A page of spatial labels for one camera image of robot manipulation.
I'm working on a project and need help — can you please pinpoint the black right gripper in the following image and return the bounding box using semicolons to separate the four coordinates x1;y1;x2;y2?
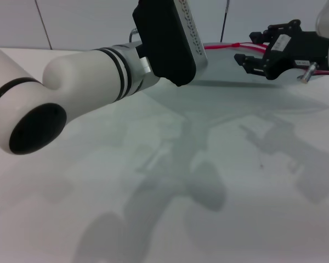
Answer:
234;19;329;81

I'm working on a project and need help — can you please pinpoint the clear document bag red zipper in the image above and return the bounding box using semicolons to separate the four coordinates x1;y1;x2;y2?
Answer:
191;41;329;88

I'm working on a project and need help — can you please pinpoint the black vertical pole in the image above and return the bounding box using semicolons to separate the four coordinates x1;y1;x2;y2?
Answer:
220;0;231;42

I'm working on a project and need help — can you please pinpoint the silver metal connector plug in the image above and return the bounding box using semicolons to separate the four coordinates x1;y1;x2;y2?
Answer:
298;62;319;83

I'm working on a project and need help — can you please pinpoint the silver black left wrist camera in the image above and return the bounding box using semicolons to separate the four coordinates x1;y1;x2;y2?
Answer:
132;0;209;88

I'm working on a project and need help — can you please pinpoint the grey cable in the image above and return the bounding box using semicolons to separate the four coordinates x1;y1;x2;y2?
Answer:
128;26;141;43

